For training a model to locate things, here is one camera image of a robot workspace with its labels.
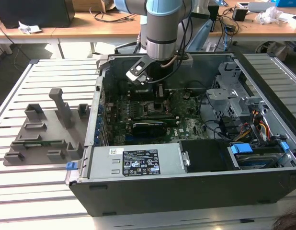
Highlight tall black box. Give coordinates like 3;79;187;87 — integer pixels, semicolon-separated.
207;4;220;33

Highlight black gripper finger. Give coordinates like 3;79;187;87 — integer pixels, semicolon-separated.
153;83;167;111

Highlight blue box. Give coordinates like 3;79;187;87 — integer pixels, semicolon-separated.
275;0;296;8

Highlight crumpled white paper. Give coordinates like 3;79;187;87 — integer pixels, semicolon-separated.
18;20;43;35

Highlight crumpled clear plastic bag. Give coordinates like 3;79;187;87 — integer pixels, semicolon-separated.
255;6;283;25

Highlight metal socket cover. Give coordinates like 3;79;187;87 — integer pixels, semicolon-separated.
166;90;182;114

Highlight brown cardboard box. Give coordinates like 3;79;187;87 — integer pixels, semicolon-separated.
71;0;109;12

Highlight small black box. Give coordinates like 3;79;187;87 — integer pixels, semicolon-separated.
232;8;247;22

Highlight white box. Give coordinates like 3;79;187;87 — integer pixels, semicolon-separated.
279;13;296;30

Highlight CPU socket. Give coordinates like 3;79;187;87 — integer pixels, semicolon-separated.
142;99;174;118

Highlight grey parts rack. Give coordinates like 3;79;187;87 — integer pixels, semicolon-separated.
3;87;91;167

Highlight large black monitor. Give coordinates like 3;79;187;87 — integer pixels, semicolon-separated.
0;0;76;29

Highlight green motherboard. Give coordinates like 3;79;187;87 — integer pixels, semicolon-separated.
103;90;211;146

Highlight black graphics card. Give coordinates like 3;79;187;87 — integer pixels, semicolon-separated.
131;121;168;138

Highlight red yellow power wires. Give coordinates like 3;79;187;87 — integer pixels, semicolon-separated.
235;109;270;142

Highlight metal drive cage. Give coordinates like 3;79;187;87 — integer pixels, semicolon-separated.
205;61;270;120

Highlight wooden desk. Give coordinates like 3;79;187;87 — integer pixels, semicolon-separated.
0;0;296;45

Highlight silver power supply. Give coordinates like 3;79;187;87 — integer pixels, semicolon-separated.
86;143;185;180

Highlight hard disk in blue carrier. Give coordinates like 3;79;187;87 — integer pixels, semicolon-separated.
227;141;283;170

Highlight flat silver box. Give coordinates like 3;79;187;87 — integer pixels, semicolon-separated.
237;1;277;13

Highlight black open PC case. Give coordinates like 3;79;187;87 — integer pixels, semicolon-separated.
65;51;296;218

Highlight person's dark haired head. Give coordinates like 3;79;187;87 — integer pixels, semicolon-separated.
272;207;296;230

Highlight white wrist camera on bracket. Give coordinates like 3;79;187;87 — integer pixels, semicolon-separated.
125;57;154;86

